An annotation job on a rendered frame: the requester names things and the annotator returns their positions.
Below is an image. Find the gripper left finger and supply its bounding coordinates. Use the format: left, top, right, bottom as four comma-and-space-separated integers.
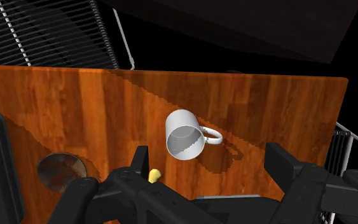
46, 145, 223, 224

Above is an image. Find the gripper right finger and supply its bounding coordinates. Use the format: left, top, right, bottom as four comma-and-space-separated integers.
263, 142, 358, 224

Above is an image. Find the small yellow object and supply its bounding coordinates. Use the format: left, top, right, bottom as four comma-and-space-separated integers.
148, 168, 162, 184

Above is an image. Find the white mug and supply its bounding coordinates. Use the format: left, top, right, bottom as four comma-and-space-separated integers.
165, 108, 223, 161

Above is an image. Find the brown wooden table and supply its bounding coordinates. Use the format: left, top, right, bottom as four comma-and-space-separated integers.
0, 64, 349, 224

